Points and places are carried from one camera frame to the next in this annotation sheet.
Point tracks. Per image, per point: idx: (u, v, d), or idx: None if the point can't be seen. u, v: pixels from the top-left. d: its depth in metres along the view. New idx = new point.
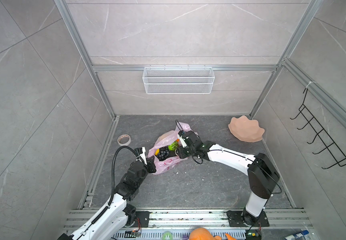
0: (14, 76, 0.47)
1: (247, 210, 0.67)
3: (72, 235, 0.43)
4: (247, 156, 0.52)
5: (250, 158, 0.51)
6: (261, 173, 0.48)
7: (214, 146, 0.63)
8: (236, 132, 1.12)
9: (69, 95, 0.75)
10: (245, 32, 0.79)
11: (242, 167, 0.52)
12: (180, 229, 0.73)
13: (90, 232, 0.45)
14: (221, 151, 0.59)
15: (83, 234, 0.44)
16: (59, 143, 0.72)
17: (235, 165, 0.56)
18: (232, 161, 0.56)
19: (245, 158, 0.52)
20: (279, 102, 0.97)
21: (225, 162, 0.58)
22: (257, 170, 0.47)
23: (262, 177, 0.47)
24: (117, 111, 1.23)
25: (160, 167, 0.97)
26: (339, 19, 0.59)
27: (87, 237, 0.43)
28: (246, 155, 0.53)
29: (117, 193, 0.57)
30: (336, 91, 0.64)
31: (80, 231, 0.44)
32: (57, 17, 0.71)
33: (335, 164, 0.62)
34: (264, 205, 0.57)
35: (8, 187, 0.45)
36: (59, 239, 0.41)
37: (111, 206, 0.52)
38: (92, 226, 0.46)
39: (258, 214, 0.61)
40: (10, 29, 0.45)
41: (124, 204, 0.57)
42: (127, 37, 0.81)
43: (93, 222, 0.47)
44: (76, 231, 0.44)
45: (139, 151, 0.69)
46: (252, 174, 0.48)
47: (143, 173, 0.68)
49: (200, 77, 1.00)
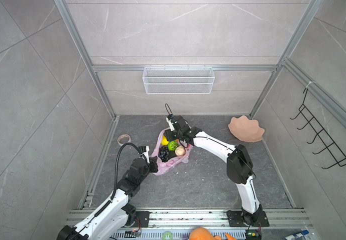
0: (14, 76, 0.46)
1: (245, 209, 0.68)
3: (75, 227, 0.43)
4: (229, 146, 0.58)
5: (231, 147, 0.57)
6: (238, 161, 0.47)
7: (200, 133, 0.67)
8: (236, 132, 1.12)
9: (69, 95, 0.75)
10: (245, 32, 0.79)
11: (223, 155, 0.57)
12: (180, 229, 0.73)
13: (93, 225, 0.45)
14: (206, 139, 0.63)
15: (86, 226, 0.44)
16: (59, 144, 0.72)
17: (217, 153, 0.61)
18: (215, 149, 0.60)
19: (226, 147, 0.58)
20: (279, 102, 0.97)
21: (208, 149, 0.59)
22: (236, 159, 0.53)
23: (238, 165, 0.54)
24: (117, 111, 1.23)
25: (162, 169, 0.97)
26: (339, 19, 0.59)
27: (89, 229, 0.43)
28: (228, 144, 0.58)
29: (120, 189, 0.57)
30: (336, 91, 0.64)
31: (83, 223, 0.44)
32: (57, 17, 0.71)
33: (335, 164, 0.62)
34: (253, 198, 0.63)
35: (8, 187, 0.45)
36: (63, 231, 0.41)
37: (113, 201, 0.53)
38: (94, 219, 0.46)
39: (254, 210, 0.65)
40: (10, 29, 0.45)
41: (126, 200, 0.58)
42: (127, 37, 0.81)
43: (96, 215, 0.47)
44: (79, 223, 0.44)
45: (143, 149, 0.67)
46: (229, 161, 0.54)
47: (146, 170, 0.69)
49: (200, 77, 1.00)
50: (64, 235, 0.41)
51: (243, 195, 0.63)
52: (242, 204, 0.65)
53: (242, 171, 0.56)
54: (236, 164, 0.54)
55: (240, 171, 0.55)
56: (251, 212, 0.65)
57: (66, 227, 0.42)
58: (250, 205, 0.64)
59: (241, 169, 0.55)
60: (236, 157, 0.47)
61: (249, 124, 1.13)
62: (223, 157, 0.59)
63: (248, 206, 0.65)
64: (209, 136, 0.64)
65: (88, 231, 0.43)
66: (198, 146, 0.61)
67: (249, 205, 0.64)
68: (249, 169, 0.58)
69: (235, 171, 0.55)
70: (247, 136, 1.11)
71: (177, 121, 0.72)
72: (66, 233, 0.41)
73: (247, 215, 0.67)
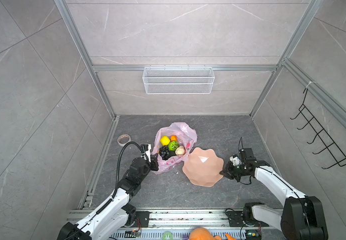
0: (14, 76, 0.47)
1: (251, 207, 0.67)
3: (76, 224, 0.43)
4: (296, 190, 0.47)
5: (298, 193, 0.45)
6: (299, 208, 0.42)
7: (266, 166, 0.60)
8: (198, 178, 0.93)
9: (69, 95, 0.75)
10: (245, 32, 0.80)
11: (283, 195, 0.47)
12: (180, 229, 0.73)
13: (95, 222, 0.45)
14: (270, 174, 0.55)
15: (88, 223, 0.44)
16: (59, 144, 0.72)
17: (276, 191, 0.51)
18: (276, 188, 0.51)
19: (292, 190, 0.47)
20: (279, 102, 0.97)
21: (269, 187, 0.55)
22: (299, 205, 0.42)
23: (299, 214, 0.42)
24: (117, 111, 1.23)
25: (163, 166, 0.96)
26: (339, 19, 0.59)
27: (91, 227, 0.43)
28: (295, 188, 0.47)
29: (121, 187, 0.58)
30: (336, 91, 0.64)
31: (84, 220, 0.45)
32: (57, 17, 0.71)
33: (335, 164, 0.62)
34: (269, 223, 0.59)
35: (8, 187, 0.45)
36: (65, 227, 0.42)
37: (115, 199, 0.53)
38: (96, 216, 0.46)
39: (256, 217, 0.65)
40: (10, 29, 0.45)
41: (127, 199, 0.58)
42: (127, 37, 0.81)
43: (98, 212, 0.47)
44: (81, 220, 0.44)
45: (146, 147, 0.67)
46: (288, 204, 0.43)
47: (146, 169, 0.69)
49: (200, 77, 1.00)
50: (65, 232, 0.41)
51: (266, 212, 0.57)
52: (254, 206, 0.65)
53: (300, 225, 0.41)
54: (296, 209, 0.42)
55: (298, 223, 0.41)
56: (252, 215, 0.66)
57: (68, 223, 0.43)
58: (258, 216, 0.62)
59: (298, 220, 0.42)
60: (300, 203, 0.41)
61: (193, 158, 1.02)
62: (281, 198, 0.48)
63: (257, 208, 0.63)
64: (275, 173, 0.56)
65: (89, 228, 0.43)
66: (258, 179, 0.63)
67: (258, 214, 0.63)
68: (317, 233, 0.41)
69: (291, 219, 0.42)
70: (209, 171, 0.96)
71: (243, 149, 0.74)
72: (67, 230, 0.41)
73: (245, 209, 0.69)
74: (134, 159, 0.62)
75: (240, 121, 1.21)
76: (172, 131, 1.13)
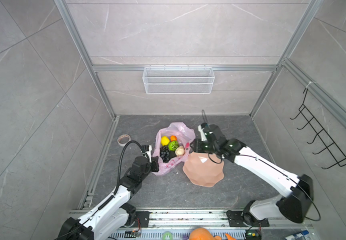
0: (15, 77, 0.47)
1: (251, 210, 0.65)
3: (79, 219, 0.43)
4: (290, 176, 0.45)
5: (293, 178, 0.44)
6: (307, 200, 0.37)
7: (244, 149, 0.53)
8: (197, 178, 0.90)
9: (69, 95, 0.75)
10: (245, 32, 0.80)
11: (280, 187, 0.45)
12: (180, 229, 0.73)
13: (97, 217, 0.45)
14: (255, 160, 0.50)
15: (90, 219, 0.44)
16: (59, 144, 0.72)
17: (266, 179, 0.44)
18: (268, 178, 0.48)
19: (286, 176, 0.45)
20: (279, 102, 0.97)
21: (255, 173, 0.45)
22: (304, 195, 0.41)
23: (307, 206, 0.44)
24: (117, 111, 1.23)
25: (163, 169, 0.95)
26: (339, 19, 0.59)
27: (93, 222, 0.43)
28: (287, 172, 0.46)
29: (122, 185, 0.58)
30: (336, 92, 0.64)
31: (87, 216, 0.45)
32: (57, 17, 0.71)
33: (335, 164, 0.61)
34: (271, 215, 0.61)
35: (8, 187, 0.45)
36: (67, 221, 0.42)
37: (116, 196, 0.53)
38: (98, 212, 0.47)
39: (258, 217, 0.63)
40: (10, 29, 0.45)
41: (128, 197, 0.58)
42: (127, 37, 0.81)
43: (99, 208, 0.48)
44: (83, 215, 0.45)
45: (146, 148, 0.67)
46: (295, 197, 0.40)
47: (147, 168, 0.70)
49: (200, 77, 1.00)
50: (68, 227, 0.41)
51: (262, 207, 0.59)
52: (251, 207, 0.65)
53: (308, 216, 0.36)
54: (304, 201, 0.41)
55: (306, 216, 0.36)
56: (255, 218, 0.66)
57: (70, 218, 0.43)
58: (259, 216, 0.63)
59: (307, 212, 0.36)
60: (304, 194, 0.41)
61: (193, 157, 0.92)
62: (276, 188, 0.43)
63: (252, 206, 0.65)
64: (259, 157, 0.50)
65: (91, 223, 0.43)
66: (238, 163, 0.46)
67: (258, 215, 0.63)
68: None
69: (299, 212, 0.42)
70: (210, 172, 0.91)
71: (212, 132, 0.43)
72: (70, 225, 0.41)
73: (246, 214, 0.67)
74: (136, 158, 0.62)
75: (240, 121, 1.21)
76: (171, 131, 1.13)
